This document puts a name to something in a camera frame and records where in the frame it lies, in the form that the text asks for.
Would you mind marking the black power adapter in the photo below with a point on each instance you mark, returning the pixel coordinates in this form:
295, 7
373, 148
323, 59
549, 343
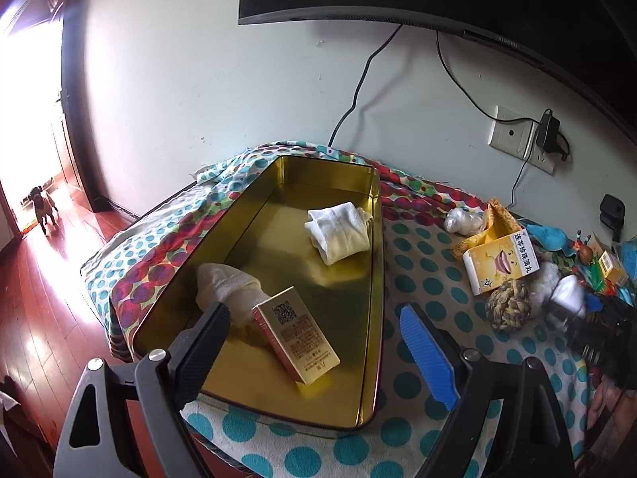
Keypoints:
547, 132

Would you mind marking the gold rectangular tin box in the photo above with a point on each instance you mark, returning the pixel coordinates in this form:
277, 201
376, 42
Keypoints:
278, 308

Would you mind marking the small yellow green box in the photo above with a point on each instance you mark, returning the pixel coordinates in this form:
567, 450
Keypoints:
612, 268

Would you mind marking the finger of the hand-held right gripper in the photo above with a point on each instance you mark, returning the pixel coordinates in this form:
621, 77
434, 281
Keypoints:
589, 336

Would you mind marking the brown dog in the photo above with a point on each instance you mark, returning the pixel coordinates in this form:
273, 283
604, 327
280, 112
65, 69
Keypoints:
44, 206

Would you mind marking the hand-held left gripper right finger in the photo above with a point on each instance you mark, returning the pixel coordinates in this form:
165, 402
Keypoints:
429, 356

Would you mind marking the white sock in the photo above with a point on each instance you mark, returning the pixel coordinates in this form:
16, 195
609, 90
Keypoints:
338, 231

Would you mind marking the yellow medicine box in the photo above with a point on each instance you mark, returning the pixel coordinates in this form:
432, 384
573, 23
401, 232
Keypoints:
502, 264

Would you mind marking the colourful snail toy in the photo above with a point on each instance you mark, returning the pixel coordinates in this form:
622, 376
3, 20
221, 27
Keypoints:
586, 248

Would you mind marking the black small device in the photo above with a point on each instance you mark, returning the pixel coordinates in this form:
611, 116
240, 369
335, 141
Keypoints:
612, 211

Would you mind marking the white packet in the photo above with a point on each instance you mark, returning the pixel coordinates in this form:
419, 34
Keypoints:
567, 298

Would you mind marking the blue cloth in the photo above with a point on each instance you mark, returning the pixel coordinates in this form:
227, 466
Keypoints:
547, 238

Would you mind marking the white fluffy ball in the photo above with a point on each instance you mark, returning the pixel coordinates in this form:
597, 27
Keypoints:
546, 284

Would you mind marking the dark wooden door frame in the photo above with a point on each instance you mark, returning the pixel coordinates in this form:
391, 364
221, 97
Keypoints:
82, 124

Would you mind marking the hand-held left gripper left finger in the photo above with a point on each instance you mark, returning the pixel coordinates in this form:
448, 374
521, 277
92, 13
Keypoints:
198, 354

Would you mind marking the polka dot printed cloth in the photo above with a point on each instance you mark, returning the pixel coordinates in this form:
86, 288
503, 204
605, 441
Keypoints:
438, 284

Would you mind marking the white wall socket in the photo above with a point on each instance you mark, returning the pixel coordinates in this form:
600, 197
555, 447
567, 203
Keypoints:
510, 134

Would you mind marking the white plastic bundle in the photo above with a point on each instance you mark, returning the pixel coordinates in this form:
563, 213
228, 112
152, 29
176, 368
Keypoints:
463, 221

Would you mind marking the cream mesh sock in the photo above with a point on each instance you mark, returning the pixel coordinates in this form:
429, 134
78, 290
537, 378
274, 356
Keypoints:
224, 289

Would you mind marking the pink and gold medicine box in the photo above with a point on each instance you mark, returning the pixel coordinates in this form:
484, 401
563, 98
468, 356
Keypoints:
298, 336

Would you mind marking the yellow plastic bag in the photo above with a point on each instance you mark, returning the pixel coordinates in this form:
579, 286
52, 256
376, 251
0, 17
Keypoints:
497, 221

